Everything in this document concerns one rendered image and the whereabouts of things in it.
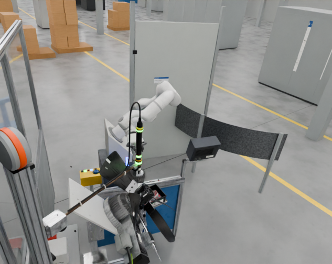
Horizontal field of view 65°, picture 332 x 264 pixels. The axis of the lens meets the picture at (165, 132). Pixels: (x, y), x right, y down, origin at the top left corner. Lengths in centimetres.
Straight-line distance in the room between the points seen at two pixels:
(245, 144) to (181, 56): 140
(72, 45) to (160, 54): 670
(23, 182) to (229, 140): 270
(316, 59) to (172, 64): 453
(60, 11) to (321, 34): 741
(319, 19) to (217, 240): 564
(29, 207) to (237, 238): 247
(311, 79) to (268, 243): 494
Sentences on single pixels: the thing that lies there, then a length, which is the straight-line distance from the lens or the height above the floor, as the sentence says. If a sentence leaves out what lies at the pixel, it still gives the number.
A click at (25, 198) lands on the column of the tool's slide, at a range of 120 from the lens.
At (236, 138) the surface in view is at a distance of 339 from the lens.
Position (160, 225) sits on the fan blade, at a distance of 179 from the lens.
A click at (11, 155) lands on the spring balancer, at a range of 102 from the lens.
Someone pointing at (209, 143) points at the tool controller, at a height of 124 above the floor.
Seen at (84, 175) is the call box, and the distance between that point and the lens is 216.
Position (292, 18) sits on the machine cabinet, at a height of 183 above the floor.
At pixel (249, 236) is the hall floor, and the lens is 332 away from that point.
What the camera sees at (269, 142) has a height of 81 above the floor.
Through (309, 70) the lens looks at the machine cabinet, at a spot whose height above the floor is 78.
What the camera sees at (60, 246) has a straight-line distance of 187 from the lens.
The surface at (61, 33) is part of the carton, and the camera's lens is 965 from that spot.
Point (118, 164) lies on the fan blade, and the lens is 171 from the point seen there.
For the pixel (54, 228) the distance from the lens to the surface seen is 140.
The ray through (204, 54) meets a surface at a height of 161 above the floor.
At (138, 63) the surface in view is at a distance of 334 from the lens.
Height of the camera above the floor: 246
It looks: 31 degrees down
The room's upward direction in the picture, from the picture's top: 5 degrees clockwise
